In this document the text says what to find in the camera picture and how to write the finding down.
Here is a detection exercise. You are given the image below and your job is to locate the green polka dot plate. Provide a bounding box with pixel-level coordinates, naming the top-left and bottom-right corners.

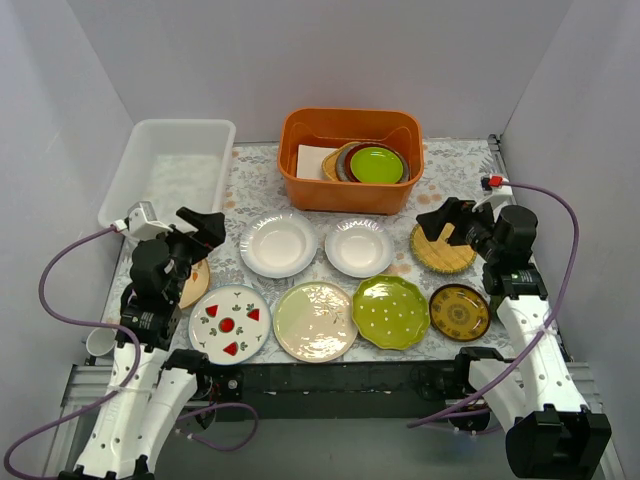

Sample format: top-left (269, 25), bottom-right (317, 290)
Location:
top-left (352, 275), bottom-right (430, 351)

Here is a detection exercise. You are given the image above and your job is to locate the pale green cream plate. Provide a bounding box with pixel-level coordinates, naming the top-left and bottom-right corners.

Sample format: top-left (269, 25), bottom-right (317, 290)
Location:
top-left (273, 282), bottom-right (358, 363)

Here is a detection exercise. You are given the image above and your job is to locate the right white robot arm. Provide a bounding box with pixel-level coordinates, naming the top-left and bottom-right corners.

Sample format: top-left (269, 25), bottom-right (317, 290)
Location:
top-left (417, 197), bottom-right (611, 479)

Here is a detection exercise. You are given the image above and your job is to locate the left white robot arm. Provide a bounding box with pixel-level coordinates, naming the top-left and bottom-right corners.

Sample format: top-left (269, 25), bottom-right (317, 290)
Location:
top-left (58, 207), bottom-right (226, 479)

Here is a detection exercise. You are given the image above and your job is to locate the white plastic bin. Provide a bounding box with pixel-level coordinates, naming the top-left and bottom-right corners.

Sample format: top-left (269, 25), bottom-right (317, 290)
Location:
top-left (98, 119), bottom-right (236, 232)

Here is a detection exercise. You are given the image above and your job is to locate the orange plastic bin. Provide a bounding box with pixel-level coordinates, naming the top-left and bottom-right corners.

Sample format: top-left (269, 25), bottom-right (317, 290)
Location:
top-left (277, 107), bottom-right (424, 215)

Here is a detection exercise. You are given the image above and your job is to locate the round woven bamboo mat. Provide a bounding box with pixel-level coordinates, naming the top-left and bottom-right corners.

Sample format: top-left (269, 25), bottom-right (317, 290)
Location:
top-left (410, 223), bottom-right (476, 274)

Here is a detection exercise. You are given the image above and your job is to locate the tan bird pattern plate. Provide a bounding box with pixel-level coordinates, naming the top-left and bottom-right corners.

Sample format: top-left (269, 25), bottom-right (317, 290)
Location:
top-left (179, 259), bottom-right (211, 310)

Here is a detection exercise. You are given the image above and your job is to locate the large white paper plate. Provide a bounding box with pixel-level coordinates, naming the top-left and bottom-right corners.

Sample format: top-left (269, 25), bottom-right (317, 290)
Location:
top-left (239, 212), bottom-right (318, 279)

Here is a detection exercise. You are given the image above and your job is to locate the small white paper plate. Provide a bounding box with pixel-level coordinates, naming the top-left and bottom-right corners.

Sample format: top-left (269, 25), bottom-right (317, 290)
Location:
top-left (324, 218), bottom-right (394, 279)

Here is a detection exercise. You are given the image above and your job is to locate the lime green round plate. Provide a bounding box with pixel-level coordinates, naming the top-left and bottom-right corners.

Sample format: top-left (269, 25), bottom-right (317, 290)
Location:
top-left (349, 146), bottom-right (404, 184)

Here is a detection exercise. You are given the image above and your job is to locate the yellow brown ornate plate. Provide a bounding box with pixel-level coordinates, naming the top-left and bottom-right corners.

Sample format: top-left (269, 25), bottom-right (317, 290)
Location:
top-left (429, 284), bottom-right (491, 342)

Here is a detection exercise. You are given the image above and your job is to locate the white watermelon pattern plate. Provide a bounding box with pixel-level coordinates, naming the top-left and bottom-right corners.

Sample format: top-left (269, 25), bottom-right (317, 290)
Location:
top-left (188, 284), bottom-right (272, 366)

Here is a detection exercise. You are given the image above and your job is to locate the floral pattern table mat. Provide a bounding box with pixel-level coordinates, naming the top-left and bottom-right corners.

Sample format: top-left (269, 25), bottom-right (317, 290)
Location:
top-left (99, 138), bottom-right (562, 365)

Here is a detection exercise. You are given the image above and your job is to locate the dark red plate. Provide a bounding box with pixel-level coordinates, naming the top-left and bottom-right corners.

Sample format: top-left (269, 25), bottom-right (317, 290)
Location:
top-left (346, 142), bottom-right (409, 184)

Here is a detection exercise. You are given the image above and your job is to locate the grey speckled plate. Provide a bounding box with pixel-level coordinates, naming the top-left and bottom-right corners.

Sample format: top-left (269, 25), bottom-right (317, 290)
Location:
top-left (335, 142), bottom-right (358, 182)

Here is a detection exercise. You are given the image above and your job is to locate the white paper sheet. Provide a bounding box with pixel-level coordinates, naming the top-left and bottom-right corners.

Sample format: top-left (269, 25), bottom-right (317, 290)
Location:
top-left (296, 145), bottom-right (335, 180)

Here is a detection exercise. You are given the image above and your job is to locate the small woven bamboo tray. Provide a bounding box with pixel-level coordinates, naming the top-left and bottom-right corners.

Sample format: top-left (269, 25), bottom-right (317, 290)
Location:
top-left (321, 142), bottom-right (357, 182)

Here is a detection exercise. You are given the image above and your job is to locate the white ceramic cup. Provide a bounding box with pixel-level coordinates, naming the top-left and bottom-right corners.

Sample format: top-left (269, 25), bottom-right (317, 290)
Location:
top-left (85, 328), bottom-right (117, 358)

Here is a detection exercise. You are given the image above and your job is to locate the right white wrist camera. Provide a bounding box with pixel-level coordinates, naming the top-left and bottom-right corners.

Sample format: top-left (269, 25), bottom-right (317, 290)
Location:
top-left (472, 174), bottom-right (513, 215)

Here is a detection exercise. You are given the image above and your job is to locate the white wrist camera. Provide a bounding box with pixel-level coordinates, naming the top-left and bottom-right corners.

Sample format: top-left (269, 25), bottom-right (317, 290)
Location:
top-left (472, 174), bottom-right (513, 215)
top-left (112, 201), bottom-right (171, 241)

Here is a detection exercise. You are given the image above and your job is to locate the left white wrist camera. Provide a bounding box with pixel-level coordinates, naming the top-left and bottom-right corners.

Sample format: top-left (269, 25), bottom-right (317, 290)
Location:
top-left (112, 201), bottom-right (171, 241)

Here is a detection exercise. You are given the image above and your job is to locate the black aluminium base frame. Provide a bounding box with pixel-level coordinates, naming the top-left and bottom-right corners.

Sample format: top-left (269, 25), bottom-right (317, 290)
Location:
top-left (59, 344), bottom-right (612, 424)

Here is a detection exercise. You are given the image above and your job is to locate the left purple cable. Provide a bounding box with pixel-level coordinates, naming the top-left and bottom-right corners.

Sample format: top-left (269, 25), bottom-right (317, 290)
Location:
top-left (1, 224), bottom-right (260, 480)

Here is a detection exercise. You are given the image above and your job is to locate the purple cable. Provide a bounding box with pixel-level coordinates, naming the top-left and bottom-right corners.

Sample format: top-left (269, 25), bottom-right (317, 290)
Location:
top-left (406, 180), bottom-right (581, 430)
top-left (1, 224), bottom-right (260, 480)

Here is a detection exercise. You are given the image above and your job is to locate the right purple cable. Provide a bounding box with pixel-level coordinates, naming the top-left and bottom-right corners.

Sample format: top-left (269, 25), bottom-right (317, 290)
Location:
top-left (406, 180), bottom-right (581, 430)

